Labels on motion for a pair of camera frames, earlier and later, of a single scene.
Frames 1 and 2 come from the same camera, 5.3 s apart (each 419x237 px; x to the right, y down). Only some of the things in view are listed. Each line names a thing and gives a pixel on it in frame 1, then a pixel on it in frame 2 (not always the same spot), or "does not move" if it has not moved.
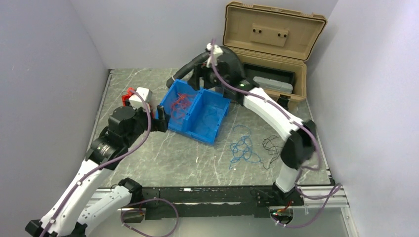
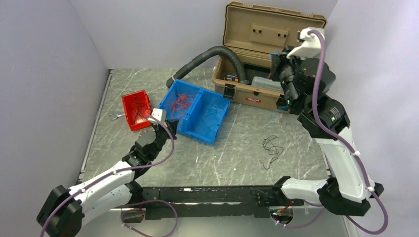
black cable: x=270 y=144 does not move
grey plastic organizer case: x=272 y=85 does not move
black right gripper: x=201 y=71 to x=278 y=59
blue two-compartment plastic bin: x=198 y=113 does not move
